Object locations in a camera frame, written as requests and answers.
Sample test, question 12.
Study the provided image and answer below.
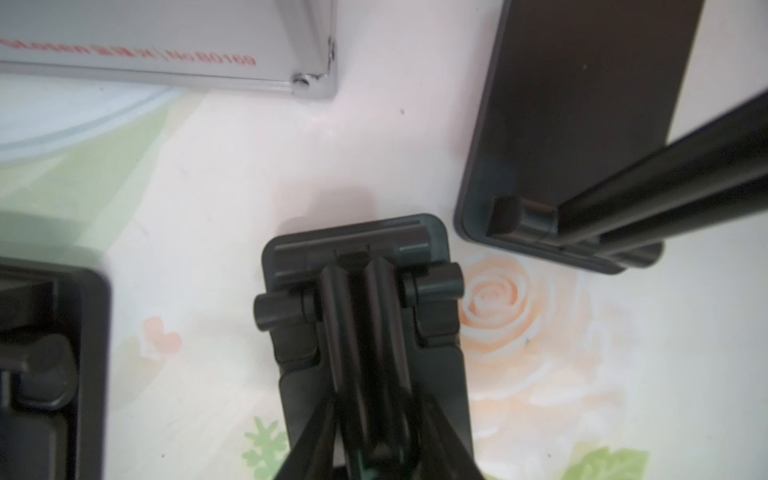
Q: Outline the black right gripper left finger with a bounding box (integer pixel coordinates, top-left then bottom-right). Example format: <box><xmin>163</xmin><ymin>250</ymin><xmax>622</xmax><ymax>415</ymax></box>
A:
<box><xmin>274</xmin><ymin>395</ymin><xmax>345</xmax><ymax>480</ymax></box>

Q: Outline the silver aluminium first aid case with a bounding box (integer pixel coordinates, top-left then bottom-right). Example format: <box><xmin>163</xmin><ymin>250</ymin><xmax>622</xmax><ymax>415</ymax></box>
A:
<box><xmin>1</xmin><ymin>0</ymin><xmax>338</xmax><ymax>100</ymax></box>

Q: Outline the black folded phone stand large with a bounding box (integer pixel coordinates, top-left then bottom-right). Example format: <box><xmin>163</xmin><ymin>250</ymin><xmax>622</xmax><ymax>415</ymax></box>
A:
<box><xmin>454</xmin><ymin>1</ymin><xmax>767</xmax><ymax>275</ymax></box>

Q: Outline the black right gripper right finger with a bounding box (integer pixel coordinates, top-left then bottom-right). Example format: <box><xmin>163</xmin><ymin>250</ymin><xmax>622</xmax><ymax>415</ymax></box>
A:
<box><xmin>417</xmin><ymin>392</ymin><xmax>484</xmax><ymax>480</ymax></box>

